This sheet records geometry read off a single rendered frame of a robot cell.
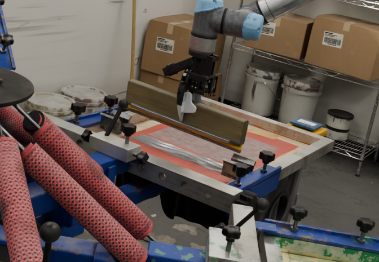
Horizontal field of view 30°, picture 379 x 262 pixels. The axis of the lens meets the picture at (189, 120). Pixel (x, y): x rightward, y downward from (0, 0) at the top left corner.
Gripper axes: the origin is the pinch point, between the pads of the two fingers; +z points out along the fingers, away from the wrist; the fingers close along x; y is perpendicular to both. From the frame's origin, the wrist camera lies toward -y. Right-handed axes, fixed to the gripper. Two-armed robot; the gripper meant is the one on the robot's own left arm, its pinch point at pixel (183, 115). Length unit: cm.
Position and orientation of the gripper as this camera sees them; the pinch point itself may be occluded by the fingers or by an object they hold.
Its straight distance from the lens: 208.3
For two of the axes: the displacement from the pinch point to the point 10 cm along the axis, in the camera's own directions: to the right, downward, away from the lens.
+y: 8.4, 2.9, -4.6
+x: 5.2, -1.7, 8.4
